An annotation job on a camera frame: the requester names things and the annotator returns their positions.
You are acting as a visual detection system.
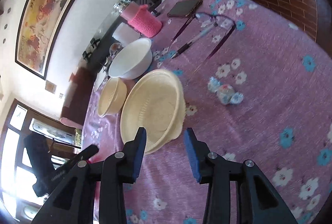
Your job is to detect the small cream plastic bowl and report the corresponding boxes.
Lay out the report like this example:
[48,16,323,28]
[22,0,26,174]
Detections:
[97,77,127,118]

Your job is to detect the eyeglasses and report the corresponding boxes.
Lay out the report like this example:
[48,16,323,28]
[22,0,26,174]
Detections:
[170,13,236,60]

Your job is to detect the pink bottle with knit sleeve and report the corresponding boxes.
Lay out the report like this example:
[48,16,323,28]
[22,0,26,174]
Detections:
[113,0,163,38]

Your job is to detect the black smartphone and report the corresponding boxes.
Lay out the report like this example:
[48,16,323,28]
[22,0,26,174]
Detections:
[167,0,203,18]

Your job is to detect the framed horse painting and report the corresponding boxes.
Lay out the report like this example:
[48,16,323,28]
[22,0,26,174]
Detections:
[15,0,84,81]

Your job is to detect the ballpoint pen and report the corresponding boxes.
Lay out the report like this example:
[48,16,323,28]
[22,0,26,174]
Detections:
[170,28,216,59]

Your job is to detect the dark cloth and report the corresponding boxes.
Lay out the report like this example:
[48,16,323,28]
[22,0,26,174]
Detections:
[23,132,56,197]

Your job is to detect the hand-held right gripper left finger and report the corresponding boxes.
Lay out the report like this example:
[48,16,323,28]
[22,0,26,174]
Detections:
[31,127,147,224]

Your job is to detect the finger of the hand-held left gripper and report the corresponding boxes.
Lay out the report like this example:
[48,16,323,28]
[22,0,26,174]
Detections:
[48,145,99,189]

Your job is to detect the large cream plastic bowl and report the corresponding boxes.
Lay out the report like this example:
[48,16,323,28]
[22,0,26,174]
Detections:
[120,69,186,155]

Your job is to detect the white plastic jar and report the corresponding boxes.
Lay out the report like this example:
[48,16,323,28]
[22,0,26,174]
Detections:
[113,22,142,46]

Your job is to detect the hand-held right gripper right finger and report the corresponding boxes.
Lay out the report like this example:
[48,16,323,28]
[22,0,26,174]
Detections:
[184,128,298,224]

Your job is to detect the small wall plaque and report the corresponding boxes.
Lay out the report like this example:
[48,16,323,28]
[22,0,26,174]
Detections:
[45,80,57,93]

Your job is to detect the purple floral tablecloth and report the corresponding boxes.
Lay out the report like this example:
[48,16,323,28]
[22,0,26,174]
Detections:
[83,0,332,224]

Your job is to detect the white bowl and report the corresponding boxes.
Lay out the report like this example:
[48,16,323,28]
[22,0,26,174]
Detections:
[108,38,153,80]

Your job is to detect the wrapped candy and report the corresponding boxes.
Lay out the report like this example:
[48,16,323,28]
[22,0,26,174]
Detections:
[207,76,244,105]

